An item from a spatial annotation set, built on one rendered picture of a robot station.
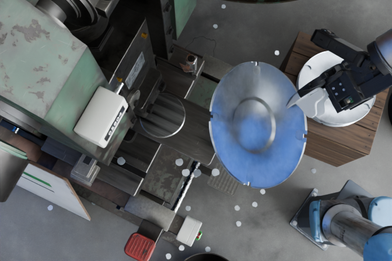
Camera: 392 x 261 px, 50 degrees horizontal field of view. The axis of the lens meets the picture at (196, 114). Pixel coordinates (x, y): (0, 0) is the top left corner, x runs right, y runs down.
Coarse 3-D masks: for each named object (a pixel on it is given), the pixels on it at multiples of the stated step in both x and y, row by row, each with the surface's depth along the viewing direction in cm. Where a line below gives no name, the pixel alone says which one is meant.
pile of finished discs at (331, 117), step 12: (312, 60) 158; (324, 60) 158; (336, 60) 158; (300, 72) 156; (312, 72) 157; (300, 84) 156; (360, 108) 154; (324, 120) 152; (336, 120) 152; (348, 120) 152
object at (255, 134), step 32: (256, 64) 94; (224, 96) 102; (256, 96) 94; (288, 96) 87; (224, 128) 103; (256, 128) 94; (288, 128) 88; (224, 160) 103; (256, 160) 95; (288, 160) 88
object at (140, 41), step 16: (112, 16) 77; (128, 16) 77; (144, 16) 77; (112, 32) 76; (128, 32) 76; (144, 32) 79; (96, 48) 73; (112, 48) 75; (128, 48) 75; (144, 48) 84; (112, 64) 74; (128, 64) 79; (144, 64) 89; (128, 80) 83; (144, 80) 94; (160, 80) 97; (128, 96) 88; (144, 96) 93; (144, 112) 96
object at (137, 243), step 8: (136, 232) 106; (128, 240) 106; (136, 240) 106; (144, 240) 106; (152, 240) 106; (128, 248) 105; (136, 248) 105; (144, 248) 105; (152, 248) 105; (136, 256) 105; (144, 256) 105
